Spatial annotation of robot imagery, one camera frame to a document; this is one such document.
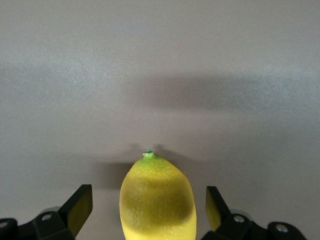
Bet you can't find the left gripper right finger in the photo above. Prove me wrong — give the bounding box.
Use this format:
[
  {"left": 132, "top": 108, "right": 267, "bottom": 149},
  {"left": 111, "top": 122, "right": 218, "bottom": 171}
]
[{"left": 199, "top": 186, "right": 270, "bottom": 240}]

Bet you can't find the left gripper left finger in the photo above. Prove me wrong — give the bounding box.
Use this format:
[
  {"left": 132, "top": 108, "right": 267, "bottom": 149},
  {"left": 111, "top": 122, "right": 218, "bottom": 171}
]
[{"left": 17, "top": 184, "right": 94, "bottom": 240}]

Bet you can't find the yellow lemon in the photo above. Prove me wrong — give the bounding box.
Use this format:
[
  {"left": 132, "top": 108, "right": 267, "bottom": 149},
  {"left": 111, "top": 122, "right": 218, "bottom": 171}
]
[{"left": 119, "top": 149, "right": 197, "bottom": 240}]

